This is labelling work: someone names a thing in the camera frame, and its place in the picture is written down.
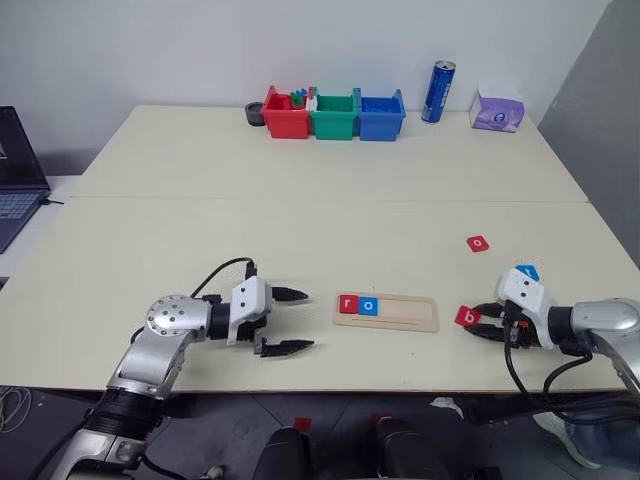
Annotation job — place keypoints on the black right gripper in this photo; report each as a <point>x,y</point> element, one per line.
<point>520,330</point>

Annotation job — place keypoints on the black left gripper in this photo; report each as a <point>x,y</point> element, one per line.
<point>259,340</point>

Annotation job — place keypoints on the red letter b block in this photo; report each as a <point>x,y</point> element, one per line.
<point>467,316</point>

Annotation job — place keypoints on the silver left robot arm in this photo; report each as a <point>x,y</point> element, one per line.
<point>165,330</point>

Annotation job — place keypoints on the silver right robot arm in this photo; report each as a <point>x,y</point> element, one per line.
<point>605,320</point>

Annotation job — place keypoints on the red letter r block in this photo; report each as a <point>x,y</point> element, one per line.
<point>348,304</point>

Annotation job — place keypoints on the blue letter t block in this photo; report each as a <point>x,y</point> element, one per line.
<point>529,271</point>

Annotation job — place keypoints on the red letter o block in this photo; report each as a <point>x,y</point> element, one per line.
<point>478,244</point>

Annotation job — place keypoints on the blue letter o block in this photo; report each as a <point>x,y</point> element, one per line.
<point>368,306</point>

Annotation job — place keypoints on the wooden letter tray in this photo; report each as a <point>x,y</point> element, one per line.
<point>405,315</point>

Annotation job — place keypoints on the red floor marker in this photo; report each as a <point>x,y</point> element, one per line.
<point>303,424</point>

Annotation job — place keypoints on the white sneaker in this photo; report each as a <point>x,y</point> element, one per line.
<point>560,435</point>

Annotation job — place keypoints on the dark rounded shape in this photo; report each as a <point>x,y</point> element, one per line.
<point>282,455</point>
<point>405,450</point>

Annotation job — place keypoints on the blue jeans leg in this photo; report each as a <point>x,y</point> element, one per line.
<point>610,440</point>

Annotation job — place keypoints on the red plastic bin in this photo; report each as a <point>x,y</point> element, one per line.
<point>285,122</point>

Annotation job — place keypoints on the green plastic bin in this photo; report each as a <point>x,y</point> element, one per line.
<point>332,122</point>

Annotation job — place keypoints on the purple tissue pack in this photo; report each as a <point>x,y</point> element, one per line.
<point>497,115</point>

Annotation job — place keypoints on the dark grey round holder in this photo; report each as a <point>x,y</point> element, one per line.
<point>253,114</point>

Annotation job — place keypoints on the blue plastic bin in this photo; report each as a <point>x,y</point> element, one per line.
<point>381,122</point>

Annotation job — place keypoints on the white plastic piece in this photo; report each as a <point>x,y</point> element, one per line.
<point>312,102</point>

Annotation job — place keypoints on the small coloured toy bricks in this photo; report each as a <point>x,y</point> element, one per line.
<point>299,97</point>

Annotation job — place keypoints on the blue drink can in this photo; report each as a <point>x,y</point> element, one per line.
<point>437,92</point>

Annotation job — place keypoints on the dark laptop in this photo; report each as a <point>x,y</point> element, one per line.
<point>15,190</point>

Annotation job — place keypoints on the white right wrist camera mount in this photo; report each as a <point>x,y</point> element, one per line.
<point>522,290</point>

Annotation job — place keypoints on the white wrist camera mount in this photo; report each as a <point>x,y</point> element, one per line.
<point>522,290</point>
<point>247,300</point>

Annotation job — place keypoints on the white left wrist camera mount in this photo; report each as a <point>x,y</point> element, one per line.
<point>247,300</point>

